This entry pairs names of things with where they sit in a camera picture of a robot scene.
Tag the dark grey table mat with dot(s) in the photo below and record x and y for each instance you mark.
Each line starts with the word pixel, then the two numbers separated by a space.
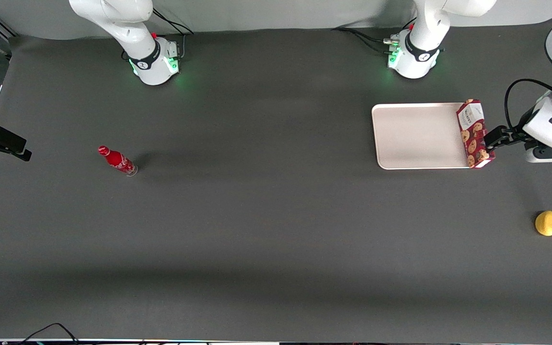
pixel 257 143

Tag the red cookie box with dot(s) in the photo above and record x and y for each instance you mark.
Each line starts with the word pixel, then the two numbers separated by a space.
pixel 472 132

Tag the red cola bottle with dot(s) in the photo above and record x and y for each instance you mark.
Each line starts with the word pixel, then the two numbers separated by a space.
pixel 117 160

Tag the yellow lemon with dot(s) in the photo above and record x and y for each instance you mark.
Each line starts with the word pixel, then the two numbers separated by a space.
pixel 547 224

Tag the white rectangular tray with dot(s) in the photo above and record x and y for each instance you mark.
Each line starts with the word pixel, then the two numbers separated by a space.
pixel 419 136

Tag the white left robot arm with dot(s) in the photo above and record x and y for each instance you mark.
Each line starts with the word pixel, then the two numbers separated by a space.
pixel 417 52

